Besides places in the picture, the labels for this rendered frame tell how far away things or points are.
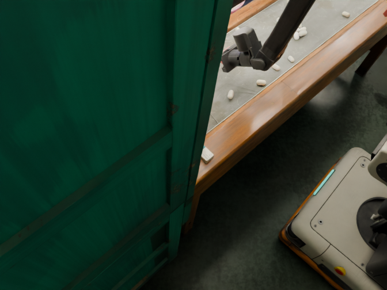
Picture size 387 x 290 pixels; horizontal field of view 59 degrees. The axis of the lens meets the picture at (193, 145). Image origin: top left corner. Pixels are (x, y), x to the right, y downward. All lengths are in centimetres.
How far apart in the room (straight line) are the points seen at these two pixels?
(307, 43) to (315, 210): 75
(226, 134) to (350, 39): 74
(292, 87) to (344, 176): 65
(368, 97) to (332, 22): 97
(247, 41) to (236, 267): 113
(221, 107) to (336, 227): 80
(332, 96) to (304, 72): 105
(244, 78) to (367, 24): 64
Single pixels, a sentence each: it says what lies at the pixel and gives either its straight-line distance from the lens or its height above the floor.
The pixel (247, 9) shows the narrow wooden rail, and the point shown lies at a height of 76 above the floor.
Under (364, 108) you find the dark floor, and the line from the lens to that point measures 251.
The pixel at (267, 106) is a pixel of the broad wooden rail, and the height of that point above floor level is 76.
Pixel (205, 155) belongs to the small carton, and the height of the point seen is 78.
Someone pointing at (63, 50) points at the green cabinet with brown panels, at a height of 154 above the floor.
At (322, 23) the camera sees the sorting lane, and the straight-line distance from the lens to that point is 170.
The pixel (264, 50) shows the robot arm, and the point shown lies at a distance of 109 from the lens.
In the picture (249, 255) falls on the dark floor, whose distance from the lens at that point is 184.
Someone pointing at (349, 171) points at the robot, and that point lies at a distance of 186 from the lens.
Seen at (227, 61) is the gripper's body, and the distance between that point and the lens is 123.
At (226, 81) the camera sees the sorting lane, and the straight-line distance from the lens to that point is 134.
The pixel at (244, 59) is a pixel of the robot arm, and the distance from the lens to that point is 117.
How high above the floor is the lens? 177
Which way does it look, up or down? 61 degrees down
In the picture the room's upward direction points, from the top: 8 degrees clockwise
